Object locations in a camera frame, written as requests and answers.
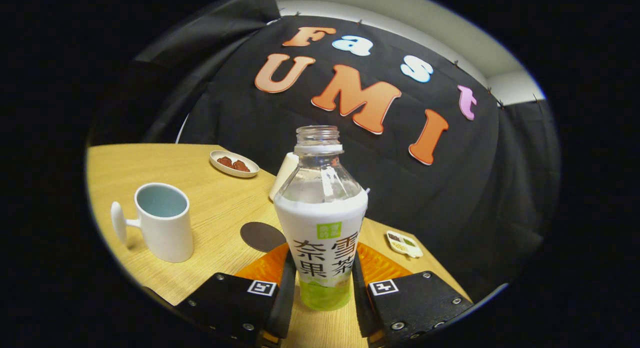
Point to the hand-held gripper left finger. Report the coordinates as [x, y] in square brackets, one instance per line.
[235, 303]

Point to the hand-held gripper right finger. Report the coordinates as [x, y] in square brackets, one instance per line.
[420, 303]

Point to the dark brown round coaster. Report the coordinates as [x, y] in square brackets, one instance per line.
[260, 236]

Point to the white cup blue inside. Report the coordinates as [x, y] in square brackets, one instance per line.
[165, 233]

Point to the clear juice bottle white label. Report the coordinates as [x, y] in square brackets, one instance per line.
[320, 223]

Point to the white divided dish with beans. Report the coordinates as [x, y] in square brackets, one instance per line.
[404, 244]

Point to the wooden table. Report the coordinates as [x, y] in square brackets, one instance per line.
[200, 203]

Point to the white oval plate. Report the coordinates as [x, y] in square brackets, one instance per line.
[222, 169]

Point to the white toaster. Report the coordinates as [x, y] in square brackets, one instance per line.
[285, 175]

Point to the red food piece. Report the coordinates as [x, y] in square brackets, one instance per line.
[241, 166]
[225, 162]

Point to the black side curtain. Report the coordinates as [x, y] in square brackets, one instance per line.
[200, 43]
[530, 188]

